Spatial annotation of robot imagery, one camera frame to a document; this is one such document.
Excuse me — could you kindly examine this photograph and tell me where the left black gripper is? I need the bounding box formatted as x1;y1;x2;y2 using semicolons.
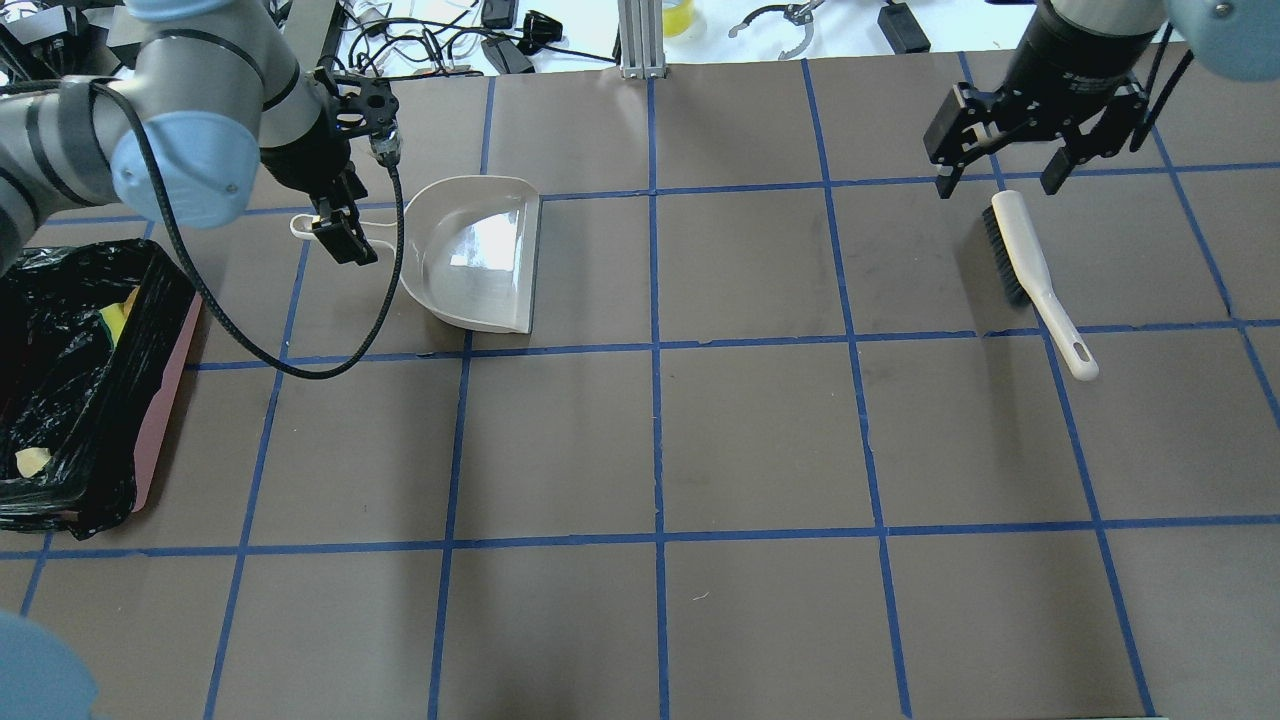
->
259;68;399;266

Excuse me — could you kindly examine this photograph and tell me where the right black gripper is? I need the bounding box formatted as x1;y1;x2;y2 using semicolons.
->
923;10;1151;199

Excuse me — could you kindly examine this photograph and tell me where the beige hand brush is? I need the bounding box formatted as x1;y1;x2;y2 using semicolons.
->
982;190;1100;382

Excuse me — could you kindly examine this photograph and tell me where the beige plastic dustpan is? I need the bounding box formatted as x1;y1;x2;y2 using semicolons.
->
291;176;541;334

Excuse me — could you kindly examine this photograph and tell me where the yellow sponge piece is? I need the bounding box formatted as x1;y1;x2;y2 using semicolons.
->
99;286;141;348

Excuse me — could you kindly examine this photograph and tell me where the croissant piece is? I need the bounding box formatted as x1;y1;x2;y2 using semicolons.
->
14;447;52;479

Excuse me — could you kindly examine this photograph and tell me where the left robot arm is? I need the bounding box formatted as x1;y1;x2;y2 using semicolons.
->
1;1;398;539

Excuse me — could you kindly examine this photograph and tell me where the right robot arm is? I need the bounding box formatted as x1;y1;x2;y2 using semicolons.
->
923;1;1279;199

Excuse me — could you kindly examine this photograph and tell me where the black lined trash bin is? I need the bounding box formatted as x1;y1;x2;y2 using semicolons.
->
1;238;195;541

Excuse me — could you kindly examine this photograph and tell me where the black power adapter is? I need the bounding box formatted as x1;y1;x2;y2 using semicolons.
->
480;37;536;76

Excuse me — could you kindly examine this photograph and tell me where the spare black gripper claw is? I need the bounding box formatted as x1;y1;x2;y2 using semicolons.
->
728;0;831;61

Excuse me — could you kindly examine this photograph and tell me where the black braided left cable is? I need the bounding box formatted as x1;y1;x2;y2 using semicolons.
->
0;78;406;380

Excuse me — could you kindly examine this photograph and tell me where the black braided cable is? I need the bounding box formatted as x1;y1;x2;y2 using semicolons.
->
0;78;406;380
1130;29;1196;152

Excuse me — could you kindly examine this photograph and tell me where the black braided right cable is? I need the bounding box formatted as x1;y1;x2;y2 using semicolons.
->
1130;29;1196;152

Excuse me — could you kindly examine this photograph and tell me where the aluminium frame post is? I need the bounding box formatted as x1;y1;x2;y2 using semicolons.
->
617;0;668;79

